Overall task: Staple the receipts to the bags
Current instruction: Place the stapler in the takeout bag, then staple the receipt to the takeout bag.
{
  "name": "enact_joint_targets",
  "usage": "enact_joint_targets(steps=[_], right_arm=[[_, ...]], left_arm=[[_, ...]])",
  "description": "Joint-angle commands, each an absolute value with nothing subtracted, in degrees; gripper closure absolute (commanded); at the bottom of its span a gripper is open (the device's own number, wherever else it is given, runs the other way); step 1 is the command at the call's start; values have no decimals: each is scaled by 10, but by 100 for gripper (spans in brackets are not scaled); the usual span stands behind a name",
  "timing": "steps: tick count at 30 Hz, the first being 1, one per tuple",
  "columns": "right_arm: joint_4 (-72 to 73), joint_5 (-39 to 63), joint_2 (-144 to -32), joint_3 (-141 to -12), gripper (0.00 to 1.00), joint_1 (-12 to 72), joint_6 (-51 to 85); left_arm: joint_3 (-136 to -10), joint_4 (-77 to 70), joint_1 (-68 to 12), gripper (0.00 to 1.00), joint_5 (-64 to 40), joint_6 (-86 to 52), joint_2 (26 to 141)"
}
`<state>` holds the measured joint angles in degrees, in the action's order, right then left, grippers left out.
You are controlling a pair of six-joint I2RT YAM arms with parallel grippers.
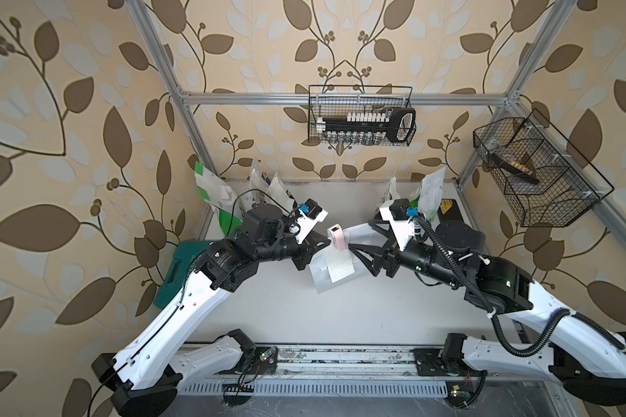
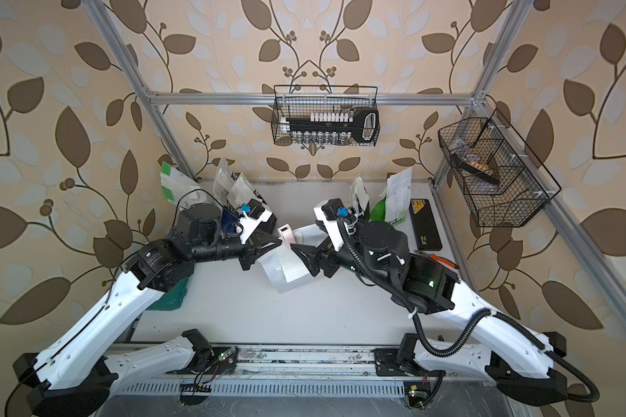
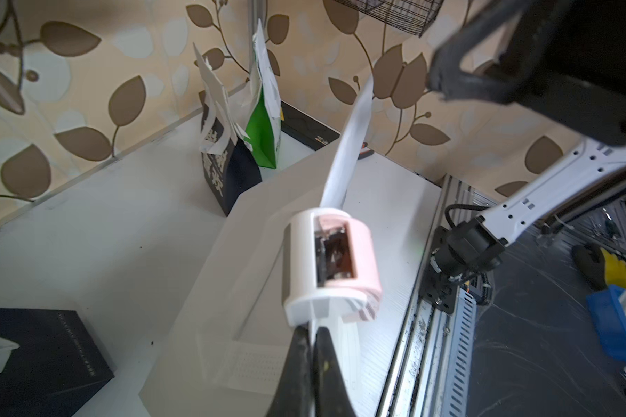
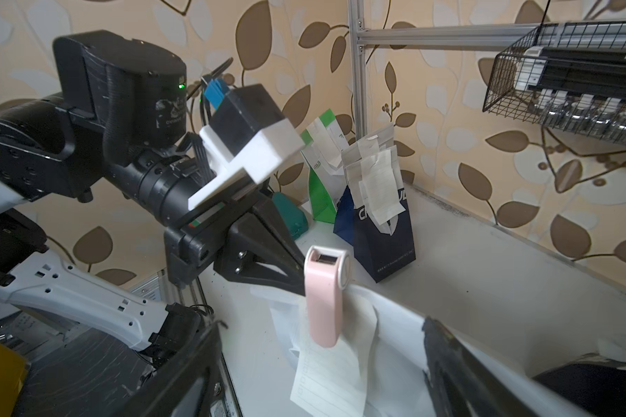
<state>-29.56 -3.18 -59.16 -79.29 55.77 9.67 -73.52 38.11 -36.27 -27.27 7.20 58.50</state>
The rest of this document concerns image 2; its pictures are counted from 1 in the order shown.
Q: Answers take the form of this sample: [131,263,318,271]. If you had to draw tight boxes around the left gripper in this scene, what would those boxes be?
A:
[187,228,281,270]

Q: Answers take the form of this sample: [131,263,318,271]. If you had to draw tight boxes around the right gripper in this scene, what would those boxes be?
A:
[295,218,396,290]

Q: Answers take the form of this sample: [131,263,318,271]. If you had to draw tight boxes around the large white paper bag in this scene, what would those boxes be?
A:
[258,224,327,294]

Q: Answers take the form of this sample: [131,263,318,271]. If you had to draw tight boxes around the receipt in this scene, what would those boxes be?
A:
[276,244,309,283]
[227,174,263,210]
[348,176,370,212]

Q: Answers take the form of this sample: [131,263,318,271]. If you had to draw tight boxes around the navy bag front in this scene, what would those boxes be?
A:
[228,174,273,223]

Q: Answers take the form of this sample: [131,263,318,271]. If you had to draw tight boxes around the navy bag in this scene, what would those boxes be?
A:
[228,174,273,223]
[346,176,371,222]

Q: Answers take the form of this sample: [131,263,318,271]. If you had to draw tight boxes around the blue white Cheerful bag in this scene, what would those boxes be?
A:
[213,157,239,209]

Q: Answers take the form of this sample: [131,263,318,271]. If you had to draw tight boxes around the green white bag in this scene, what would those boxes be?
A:
[370,168,412,226]
[160,162,210,210]

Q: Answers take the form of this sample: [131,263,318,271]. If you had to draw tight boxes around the pink mini stapler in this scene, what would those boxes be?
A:
[278,224,297,248]

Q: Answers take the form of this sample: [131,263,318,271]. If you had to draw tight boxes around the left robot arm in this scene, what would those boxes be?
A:
[5,230,282,416]

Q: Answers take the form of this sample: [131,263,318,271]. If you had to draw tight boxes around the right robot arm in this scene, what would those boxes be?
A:
[291,231,570,407]

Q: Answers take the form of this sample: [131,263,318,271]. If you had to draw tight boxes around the green tool case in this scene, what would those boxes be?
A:
[148,278,190,312]

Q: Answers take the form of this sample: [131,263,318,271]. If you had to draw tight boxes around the black box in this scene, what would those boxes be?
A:
[409,199,443,251]

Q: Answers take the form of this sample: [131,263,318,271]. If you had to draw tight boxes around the black socket set holder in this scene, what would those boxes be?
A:
[276,108,380,144]

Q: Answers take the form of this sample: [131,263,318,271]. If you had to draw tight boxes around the dark tool in basket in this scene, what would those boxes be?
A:
[451,154,500,185]

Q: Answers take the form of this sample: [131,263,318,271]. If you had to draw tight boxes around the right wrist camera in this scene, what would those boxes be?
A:
[314,198,358,252]

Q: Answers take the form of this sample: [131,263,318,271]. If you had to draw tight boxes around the orange handled pliers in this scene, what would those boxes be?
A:
[430,254,459,269]

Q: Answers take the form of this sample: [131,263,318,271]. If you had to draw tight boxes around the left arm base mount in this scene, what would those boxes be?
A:
[167,329,239,407]

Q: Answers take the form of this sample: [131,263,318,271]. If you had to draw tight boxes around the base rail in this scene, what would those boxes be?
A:
[72,342,533,417]

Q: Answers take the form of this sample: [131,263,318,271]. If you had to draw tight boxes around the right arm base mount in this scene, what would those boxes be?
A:
[371,333,448,410]

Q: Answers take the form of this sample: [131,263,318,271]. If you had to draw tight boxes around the back wire basket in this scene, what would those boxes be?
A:
[271,83,380,148]

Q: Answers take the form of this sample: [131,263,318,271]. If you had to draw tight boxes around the wire basket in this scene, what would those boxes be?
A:
[438,109,562,228]
[271,83,380,148]

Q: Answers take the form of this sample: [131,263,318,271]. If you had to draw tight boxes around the right wire basket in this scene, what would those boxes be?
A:
[438,109,562,228]

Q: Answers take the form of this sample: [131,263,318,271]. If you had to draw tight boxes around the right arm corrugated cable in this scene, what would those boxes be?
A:
[336,215,601,403]

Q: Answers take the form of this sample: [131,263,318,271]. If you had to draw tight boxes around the aluminium frame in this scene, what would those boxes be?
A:
[85,1,626,363]

